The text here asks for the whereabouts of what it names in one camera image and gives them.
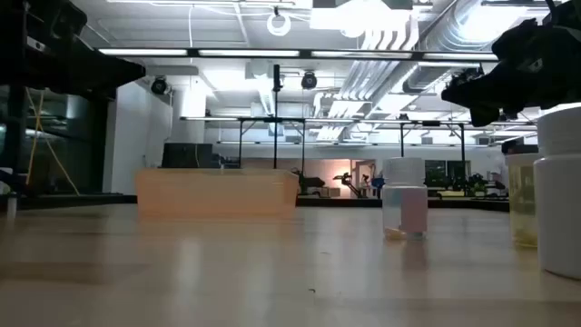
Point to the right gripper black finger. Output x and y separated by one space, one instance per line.
469 93
483 117

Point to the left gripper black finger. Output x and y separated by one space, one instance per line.
125 75

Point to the amber pill bottle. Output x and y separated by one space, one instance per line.
522 200

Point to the large white pill bottle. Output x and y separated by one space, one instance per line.
560 195

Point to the clear pill bottle white cap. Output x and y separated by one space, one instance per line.
405 200

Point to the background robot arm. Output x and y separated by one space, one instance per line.
311 184
347 181

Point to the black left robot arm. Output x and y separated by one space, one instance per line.
13 27

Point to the black box behind basket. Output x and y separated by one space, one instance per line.
187 155

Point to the translucent orange plastic basket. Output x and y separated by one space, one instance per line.
217 193

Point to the long overhead light bar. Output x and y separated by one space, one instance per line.
254 53

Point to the black vertical pole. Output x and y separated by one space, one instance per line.
275 118

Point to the black ceiling camera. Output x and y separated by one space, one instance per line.
159 86
463 78
309 80

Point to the black workstation frame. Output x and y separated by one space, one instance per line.
272 120
431 123

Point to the small white post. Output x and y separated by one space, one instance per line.
12 205

